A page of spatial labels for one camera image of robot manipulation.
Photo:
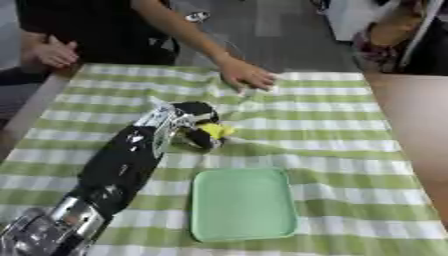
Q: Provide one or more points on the person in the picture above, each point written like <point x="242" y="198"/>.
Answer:
<point x="116" y="30"/>
<point x="396" y="36"/>

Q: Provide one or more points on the yellow toy object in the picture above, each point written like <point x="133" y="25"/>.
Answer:
<point x="218" y="130"/>

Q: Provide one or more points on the green plastic tray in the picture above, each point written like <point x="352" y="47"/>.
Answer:
<point x="242" y="204"/>

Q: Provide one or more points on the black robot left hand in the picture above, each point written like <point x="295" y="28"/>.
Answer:
<point x="201" y="115"/>

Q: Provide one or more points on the person's hand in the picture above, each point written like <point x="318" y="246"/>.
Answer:
<point x="54" y="53"/>
<point x="247" y="75"/>

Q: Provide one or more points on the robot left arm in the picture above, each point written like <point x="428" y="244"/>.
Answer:
<point x="111" y="173"/>

